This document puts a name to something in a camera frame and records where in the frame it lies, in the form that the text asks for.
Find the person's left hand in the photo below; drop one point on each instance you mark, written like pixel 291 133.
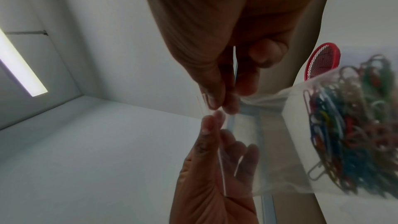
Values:
pixel 202 188

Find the person's right hand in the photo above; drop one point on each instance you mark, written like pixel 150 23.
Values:
pixel 217 16

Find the clear plastic bag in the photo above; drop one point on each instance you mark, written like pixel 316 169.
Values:
pixel 279 144

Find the pile of colourful paper clips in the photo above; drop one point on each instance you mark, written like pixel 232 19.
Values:
pixel 351 124

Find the beige partition panel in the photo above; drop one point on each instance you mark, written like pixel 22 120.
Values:
pixel 298 210

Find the ceiling light panel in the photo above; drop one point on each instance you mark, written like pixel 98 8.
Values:
pixel 18 63

